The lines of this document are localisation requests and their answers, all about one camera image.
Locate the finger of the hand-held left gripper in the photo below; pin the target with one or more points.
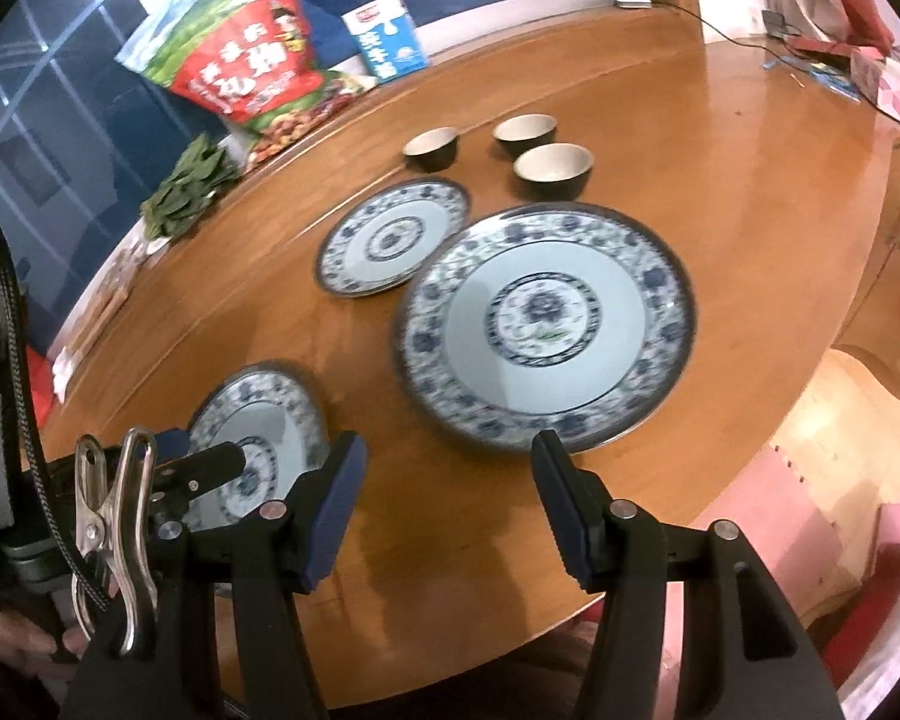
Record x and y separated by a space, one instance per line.
206 463

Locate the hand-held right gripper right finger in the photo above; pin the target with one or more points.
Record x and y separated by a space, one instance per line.
570 521

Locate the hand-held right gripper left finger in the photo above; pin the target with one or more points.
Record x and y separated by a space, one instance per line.
336 517

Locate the small blue patterned plate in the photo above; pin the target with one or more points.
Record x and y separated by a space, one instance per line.
270 412

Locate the large blue patterned plate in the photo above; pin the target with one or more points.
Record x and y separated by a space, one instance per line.
547 322

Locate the small dark bowl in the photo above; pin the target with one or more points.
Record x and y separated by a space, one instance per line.
525 133
431 148
553 169

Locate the person's left hand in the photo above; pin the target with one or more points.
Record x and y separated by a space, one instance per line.
22 645

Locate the red cloth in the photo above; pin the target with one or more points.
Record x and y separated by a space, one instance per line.
39 390

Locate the metal spring clip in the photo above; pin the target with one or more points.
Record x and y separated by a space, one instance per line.
131 480

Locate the white paper item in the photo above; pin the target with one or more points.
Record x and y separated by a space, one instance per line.
66 371

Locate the pink foam floor mat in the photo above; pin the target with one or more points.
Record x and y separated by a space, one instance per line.
780 540

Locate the green leafy vegetables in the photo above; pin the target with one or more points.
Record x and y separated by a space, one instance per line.
184 191

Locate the medium blue patterned plate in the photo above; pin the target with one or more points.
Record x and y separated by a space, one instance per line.
394 236

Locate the red and green snack bag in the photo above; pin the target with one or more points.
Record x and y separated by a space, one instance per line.
247 67

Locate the blue and white milk carton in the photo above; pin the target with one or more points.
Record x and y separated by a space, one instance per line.
386 34

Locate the blue plastic item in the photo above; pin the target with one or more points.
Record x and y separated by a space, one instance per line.
825 75

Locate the small white device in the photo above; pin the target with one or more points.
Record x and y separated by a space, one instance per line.
632 1

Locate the black charger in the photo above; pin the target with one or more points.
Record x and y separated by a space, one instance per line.
776 22

